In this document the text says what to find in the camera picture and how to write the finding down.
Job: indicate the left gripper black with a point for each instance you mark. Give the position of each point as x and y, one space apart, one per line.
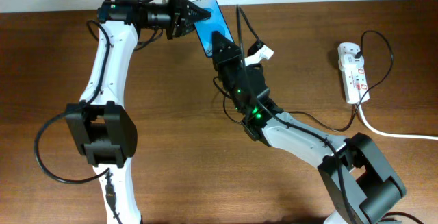
182 18

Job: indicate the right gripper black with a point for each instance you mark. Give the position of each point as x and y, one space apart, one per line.
228 61

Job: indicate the blue Galaxy smartphone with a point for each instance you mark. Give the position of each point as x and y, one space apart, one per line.
216 22

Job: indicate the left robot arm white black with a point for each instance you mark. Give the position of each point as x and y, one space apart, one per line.
102 130

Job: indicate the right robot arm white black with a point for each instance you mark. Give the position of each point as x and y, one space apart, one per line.
360 181

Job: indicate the white USB charger plug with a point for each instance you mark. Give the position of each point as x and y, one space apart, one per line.
350 61

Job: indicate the white power strip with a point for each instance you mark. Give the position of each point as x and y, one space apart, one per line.
354 80

